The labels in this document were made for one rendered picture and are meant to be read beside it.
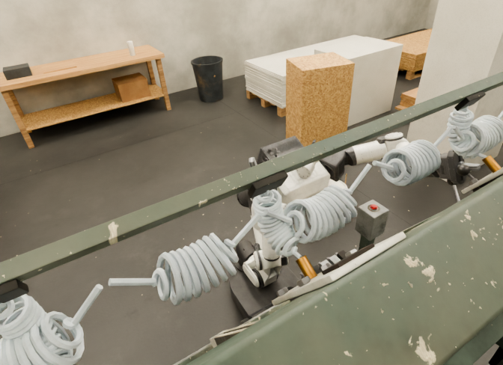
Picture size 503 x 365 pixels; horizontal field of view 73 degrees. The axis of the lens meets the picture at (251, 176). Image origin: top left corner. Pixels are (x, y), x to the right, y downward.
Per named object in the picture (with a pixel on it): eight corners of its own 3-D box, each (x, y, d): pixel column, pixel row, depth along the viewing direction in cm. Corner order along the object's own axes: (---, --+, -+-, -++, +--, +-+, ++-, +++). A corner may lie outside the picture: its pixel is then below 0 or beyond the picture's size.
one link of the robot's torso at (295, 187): (238, 189, 176) (248, 145, 148) (290, 168, 190) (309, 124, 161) (268, 236, 163) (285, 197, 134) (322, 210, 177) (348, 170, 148)
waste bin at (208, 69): (218, 90, 616) (213, 53, 579) (232, 99, 579) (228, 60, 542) (191, 97, 595) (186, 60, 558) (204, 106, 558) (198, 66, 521)
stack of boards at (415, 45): (441, 44, 775) (447, 24, 750) (488, 54, 701) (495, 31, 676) (366, 67, 675) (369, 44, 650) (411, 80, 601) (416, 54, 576)
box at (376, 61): (358, 97, 552) (366, 36, 498) (390, 110, 506) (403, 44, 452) (311, 114, 511) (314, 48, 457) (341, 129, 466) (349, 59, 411)
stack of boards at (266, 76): (349, 67, 680) (353, 34, 644) (392, 81, 605) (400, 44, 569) (245, 97, 579) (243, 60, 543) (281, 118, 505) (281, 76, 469)
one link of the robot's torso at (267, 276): (246, 276, 242) (252, 241, 206) (269, 264, 249) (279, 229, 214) (257, 295, 233) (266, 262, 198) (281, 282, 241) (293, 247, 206)
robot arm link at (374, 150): (399, 155, 165) (353, 166, 167) (395, 129, 161) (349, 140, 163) (409, 161, 154) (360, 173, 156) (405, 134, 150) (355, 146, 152)
